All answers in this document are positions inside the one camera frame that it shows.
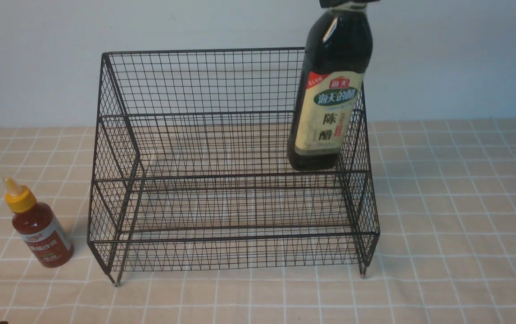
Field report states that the black wire mesh shelf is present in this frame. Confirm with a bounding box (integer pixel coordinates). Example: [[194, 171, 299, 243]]
[[87, 47, 380, 287]]

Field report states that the beige checked tablecloth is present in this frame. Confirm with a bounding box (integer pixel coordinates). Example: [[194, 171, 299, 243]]
[[0, 119, 516, 324]]

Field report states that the black gripper finger holding bottle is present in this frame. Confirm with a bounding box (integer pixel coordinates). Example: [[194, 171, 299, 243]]
[[319, 0, 379, 9]]

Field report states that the red sauce bottle yellow cap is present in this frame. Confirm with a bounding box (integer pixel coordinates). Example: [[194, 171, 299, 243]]
[[3, 178, 74, 268]]

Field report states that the dark vinegar bottle gold cap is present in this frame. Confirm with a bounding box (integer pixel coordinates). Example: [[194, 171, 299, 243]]
[[287, 6, 373, 171]]

